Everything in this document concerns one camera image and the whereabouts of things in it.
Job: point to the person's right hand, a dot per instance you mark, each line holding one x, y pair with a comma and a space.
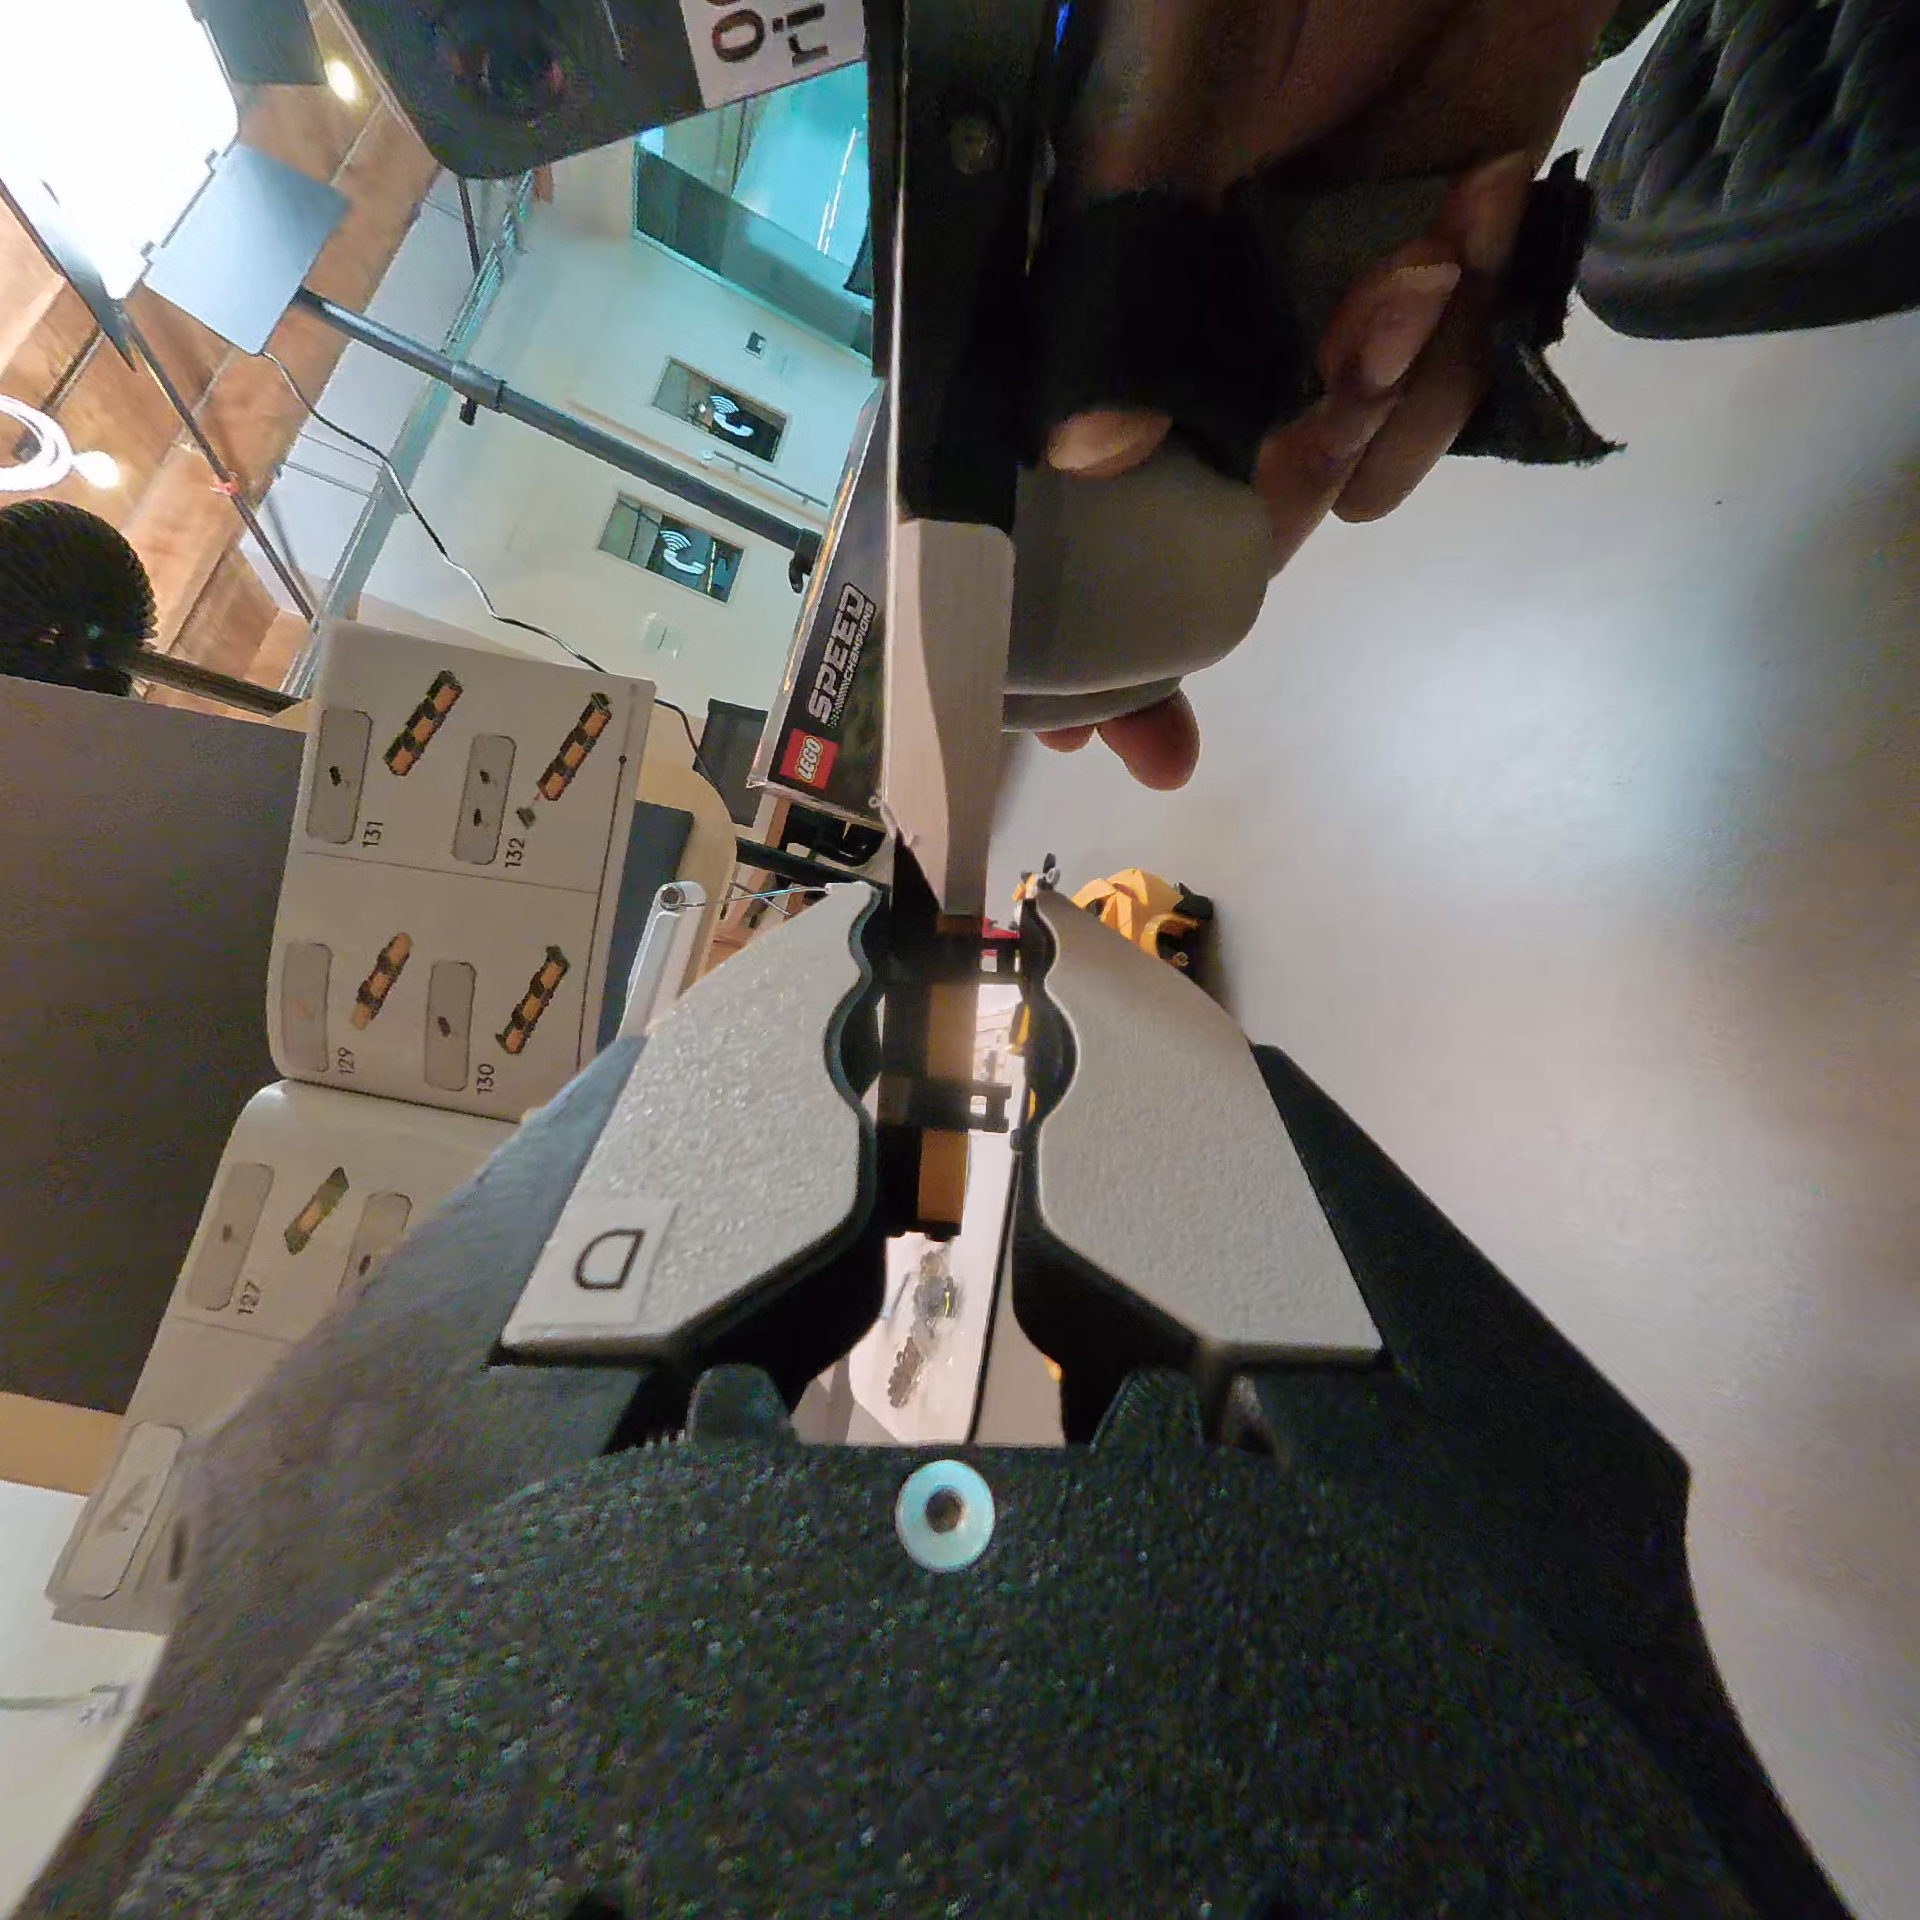
1350, 91

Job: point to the black and yellow lego strip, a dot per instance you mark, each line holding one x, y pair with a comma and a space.
942, 1048

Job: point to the studio softbox light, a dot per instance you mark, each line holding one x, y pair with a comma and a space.
90, 121

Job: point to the black ribbed round lamp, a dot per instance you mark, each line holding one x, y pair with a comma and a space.
67, 598

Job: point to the lego instruction booklet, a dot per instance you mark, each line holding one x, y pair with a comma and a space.
479, 902

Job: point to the metal stand pole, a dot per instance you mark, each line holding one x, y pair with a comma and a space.
572, 421

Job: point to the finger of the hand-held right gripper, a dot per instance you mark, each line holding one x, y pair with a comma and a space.
952, 675

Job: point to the clear bag of small parts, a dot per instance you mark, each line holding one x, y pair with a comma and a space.
923, 1319

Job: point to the yellow lego car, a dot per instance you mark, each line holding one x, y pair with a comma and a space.
1143, 910

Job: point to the black flag panel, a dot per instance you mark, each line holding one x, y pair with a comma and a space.
262, 39
249, 250

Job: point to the lego set box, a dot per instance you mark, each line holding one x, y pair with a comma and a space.
825, 707

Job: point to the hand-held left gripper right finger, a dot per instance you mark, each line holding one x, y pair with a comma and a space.
1187, 1168

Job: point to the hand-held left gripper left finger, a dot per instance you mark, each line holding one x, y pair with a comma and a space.
718, 1141

